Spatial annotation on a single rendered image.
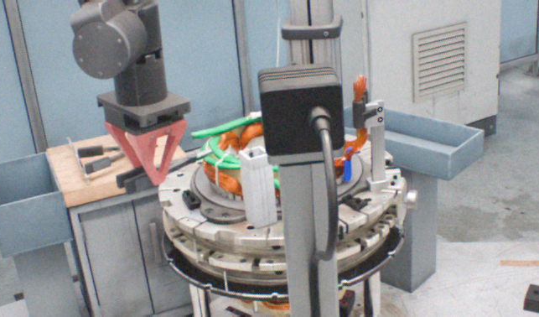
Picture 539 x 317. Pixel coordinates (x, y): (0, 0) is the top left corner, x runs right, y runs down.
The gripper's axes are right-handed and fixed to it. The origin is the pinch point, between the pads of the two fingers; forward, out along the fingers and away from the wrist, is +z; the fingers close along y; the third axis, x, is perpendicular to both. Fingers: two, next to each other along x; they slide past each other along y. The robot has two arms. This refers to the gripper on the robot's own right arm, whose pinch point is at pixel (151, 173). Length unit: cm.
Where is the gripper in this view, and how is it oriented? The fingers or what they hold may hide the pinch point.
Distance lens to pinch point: 85.4
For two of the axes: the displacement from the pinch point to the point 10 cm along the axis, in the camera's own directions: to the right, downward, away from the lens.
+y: 6.5, 2.7, -7.1
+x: 7.6, -2.9, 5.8
